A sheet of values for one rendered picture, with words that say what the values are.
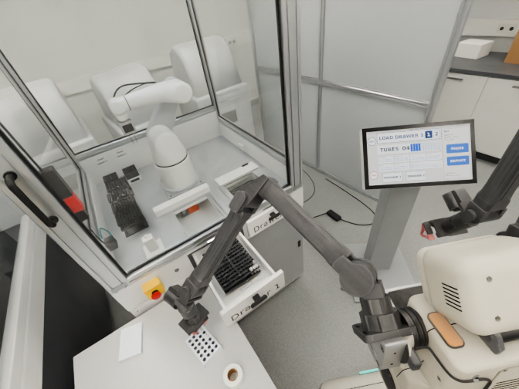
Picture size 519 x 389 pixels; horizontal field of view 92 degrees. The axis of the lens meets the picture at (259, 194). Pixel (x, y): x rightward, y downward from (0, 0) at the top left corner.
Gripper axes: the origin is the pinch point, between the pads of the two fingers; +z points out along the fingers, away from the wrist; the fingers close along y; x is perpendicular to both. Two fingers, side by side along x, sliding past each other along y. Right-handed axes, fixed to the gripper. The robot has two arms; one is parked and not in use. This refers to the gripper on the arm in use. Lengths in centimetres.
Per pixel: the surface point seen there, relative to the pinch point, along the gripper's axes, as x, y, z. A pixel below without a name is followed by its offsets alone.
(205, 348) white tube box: 6.7, 3.6, 1.9
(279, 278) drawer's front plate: 17.1, -31.5, -9.3
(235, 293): 3.4, -18.3, -2.1
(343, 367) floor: 50, -45, 80
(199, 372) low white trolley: 9.1, 10.2, 5.6
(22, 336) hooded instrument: -49, 44, -9
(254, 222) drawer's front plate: -11, -50, -9
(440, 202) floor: 67, -224, 78
